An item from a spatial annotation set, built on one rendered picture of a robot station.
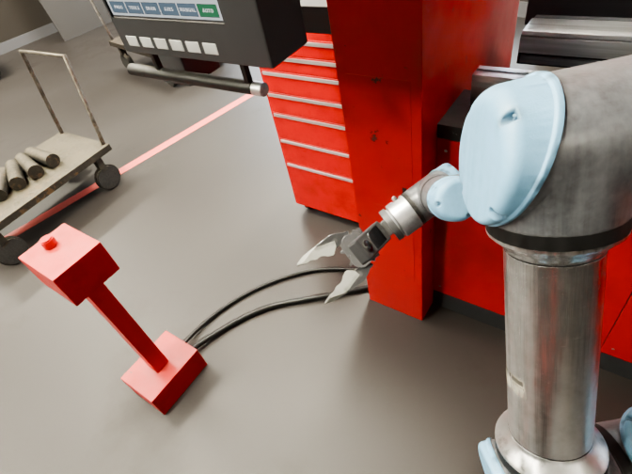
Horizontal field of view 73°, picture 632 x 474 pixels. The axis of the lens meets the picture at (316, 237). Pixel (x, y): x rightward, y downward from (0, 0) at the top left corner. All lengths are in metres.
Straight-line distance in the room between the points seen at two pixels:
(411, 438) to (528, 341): 1.22
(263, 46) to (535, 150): 0.59
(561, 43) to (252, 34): 0.99
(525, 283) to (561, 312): 0.04
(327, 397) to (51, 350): 1.36
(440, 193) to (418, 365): 1.13
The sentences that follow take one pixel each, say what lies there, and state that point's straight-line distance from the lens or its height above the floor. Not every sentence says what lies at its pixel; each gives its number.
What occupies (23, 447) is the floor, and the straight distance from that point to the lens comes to 2.22.
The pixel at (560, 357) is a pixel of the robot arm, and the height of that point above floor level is 1.17.
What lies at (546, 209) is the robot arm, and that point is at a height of 1.32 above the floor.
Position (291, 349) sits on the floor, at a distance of 1.86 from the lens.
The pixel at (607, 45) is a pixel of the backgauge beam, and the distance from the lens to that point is 1.54.
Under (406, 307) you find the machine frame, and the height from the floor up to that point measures 0.06.
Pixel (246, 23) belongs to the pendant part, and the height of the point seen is 1.32.
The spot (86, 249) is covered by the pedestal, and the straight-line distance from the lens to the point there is 1.39.
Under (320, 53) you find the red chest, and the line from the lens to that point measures 1.74.
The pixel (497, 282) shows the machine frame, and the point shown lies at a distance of 1.66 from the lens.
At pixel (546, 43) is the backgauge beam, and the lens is 1.56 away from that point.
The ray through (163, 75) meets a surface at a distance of 1.16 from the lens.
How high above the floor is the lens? 1.56
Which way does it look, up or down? 44 degrees down
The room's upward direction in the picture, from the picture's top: 14 degrees counter-clockwise
